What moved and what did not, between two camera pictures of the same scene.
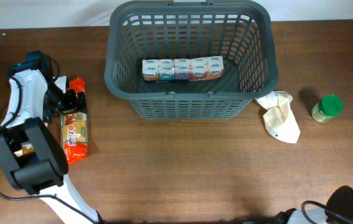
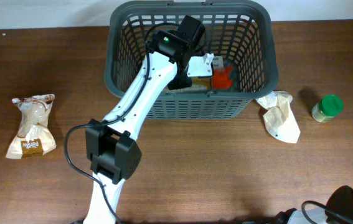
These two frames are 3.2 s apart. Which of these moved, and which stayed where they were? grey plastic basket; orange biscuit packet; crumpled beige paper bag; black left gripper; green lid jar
Moved: black left gripper; orange biscuit packet
Stayed: green lid jar; grey plastic basket; crumpled beige paper bag
